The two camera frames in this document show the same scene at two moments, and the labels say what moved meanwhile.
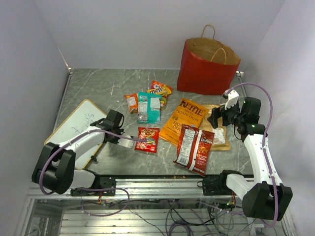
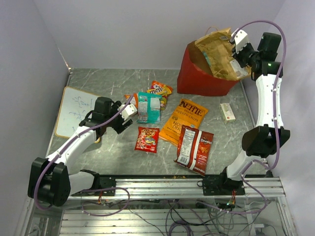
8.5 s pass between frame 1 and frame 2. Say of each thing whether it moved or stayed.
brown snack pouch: moved
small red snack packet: stayed
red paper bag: stayed
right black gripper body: moved
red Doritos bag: stayed
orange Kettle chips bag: stayed
